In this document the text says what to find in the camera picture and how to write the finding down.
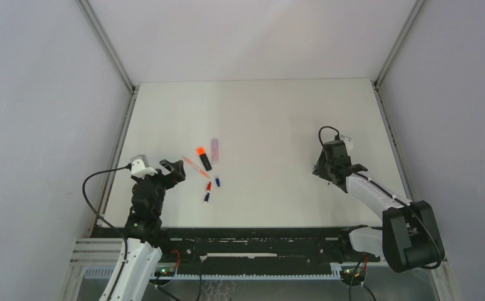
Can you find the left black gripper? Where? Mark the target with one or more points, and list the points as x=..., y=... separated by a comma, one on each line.
x=170, y=180

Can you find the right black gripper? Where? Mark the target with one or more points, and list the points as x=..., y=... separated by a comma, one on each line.
x=319, y=170

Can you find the thin orange pen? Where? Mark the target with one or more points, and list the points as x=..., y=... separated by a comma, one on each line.
x=202, y=172

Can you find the orange marker pen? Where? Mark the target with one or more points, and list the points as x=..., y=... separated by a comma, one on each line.
x=205, y=161

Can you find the pink marker pen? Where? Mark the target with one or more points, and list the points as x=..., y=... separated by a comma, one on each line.
x=215, y=155

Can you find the orange pen cap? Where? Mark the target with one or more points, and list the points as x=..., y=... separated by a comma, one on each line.
x=201, y=151

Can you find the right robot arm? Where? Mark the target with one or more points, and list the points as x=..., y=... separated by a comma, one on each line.
x=408, y=238

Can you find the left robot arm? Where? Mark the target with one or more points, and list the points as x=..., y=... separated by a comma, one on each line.
x=142, y=233

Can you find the red blue pen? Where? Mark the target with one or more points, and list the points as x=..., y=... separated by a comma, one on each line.
x=207, y=193

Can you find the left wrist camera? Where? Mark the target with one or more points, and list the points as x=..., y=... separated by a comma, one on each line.
x=140, y=167

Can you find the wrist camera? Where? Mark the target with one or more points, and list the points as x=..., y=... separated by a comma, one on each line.
x=140, y=167
x=348, y=143

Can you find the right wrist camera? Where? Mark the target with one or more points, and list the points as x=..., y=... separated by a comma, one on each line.
x=348, y=143

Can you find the right aluminium frame post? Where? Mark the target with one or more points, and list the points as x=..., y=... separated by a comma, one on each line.
x=385, y=87

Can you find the aluminium frame post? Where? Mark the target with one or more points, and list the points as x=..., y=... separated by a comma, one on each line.
x=385, y=87
x=88, y=11

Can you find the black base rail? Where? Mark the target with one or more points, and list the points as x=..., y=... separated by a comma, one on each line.
x=257, y=249

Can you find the white slotted cable duct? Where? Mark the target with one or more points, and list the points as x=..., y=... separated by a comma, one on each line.
x=330, y=272

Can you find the left aluminium frame post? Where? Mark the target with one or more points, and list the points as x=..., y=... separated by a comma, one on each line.
x=88, y=11

